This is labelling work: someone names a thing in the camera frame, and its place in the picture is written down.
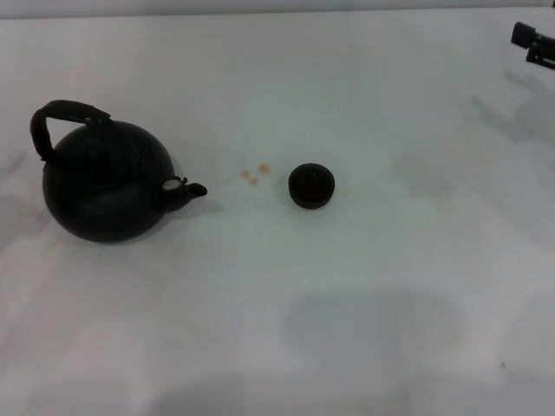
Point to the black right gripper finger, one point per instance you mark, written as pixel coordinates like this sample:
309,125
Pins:
524,34

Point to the small dark teacup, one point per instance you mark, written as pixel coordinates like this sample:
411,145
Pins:
311,186

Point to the black round teapot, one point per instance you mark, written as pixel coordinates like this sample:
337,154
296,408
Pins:
104,203

